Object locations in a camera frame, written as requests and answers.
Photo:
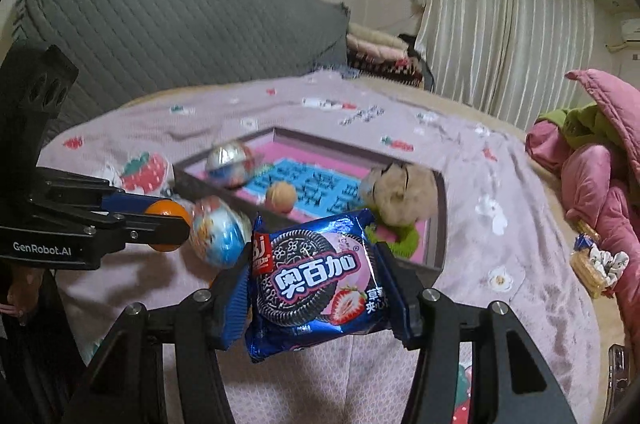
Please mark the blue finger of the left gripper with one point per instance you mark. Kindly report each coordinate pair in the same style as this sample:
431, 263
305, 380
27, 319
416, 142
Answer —
127, 203

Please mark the silver foil surprise egg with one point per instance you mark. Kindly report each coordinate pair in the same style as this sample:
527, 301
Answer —
231, 165

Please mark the pink quilted blanket pile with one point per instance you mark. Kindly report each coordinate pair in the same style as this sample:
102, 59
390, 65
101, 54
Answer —
600, 184

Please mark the blue candy wrapper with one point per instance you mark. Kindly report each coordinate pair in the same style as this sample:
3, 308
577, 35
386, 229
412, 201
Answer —
583, 242

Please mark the beige mesh drawstring pouch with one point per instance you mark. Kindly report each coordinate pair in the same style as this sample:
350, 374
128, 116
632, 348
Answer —
401, 194

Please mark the folded blankets stack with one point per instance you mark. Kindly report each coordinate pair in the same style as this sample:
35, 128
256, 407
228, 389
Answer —
377, 54

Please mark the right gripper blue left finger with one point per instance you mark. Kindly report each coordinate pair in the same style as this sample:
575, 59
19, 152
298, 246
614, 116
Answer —
124, 383

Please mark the pink blue book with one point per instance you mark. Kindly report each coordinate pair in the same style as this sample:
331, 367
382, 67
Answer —
326, 176

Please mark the white striped curtains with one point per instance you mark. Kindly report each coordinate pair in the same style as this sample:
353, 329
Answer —
506, 58

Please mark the wafer snack packet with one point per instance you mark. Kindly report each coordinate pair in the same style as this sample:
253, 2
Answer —
591, 278

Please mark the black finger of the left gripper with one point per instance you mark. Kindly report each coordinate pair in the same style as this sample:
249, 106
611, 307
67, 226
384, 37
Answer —
161, 232

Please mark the smartphone with case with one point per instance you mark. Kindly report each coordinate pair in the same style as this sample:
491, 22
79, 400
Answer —
618, 376

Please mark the grey quilted headboard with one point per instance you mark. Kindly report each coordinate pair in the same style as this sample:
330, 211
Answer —
126, 49

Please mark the red blue surprise egg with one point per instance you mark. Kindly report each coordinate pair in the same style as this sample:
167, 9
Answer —
218, 233

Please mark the walnut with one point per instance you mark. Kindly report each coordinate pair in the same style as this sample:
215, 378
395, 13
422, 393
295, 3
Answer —
281, 197

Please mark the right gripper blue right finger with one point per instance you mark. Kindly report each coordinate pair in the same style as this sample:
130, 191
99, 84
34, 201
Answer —
511, 381

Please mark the white patterned scrunchie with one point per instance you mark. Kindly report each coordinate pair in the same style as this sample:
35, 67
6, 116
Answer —
610, 267

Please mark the white air conditioner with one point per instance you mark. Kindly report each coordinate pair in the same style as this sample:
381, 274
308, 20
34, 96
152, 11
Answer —
630, 34

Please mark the green blanket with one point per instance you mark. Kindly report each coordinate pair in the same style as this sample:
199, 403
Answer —
584, 125

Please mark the blue oreo cookie packet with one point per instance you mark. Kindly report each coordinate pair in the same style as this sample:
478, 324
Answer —
312, 283

